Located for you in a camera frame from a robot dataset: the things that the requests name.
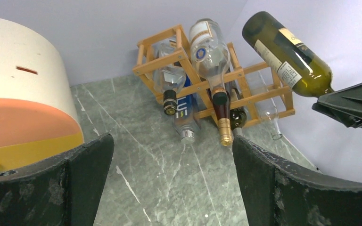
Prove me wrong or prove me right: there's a blue labelled clear bottle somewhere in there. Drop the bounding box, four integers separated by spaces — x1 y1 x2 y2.
172 76 202 145

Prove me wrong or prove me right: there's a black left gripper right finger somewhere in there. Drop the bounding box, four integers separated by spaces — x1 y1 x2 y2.
232 136 362 226

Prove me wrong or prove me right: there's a dark bottle gold foil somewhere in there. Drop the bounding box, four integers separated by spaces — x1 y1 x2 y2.
212 82 233 146

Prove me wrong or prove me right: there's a wooden wine rack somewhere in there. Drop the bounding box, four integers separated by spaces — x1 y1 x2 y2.
132 24 295 127

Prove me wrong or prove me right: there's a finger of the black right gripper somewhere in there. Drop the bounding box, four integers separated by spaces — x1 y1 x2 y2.
312 83 362 128

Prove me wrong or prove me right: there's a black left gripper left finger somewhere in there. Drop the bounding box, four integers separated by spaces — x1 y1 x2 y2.
0 133 115 226

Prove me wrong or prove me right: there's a white orange yellow bread box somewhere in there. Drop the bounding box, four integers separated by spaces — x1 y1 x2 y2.
0 18 84 174

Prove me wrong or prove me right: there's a clear bottle black cap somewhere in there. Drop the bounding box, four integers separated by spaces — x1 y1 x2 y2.
153 35 187 115

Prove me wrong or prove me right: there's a large clear glass bottle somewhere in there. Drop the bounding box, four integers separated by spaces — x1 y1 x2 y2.
189 18 230 105

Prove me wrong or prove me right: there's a dark green wine bottle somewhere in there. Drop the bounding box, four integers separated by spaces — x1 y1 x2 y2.
242 11 334 97

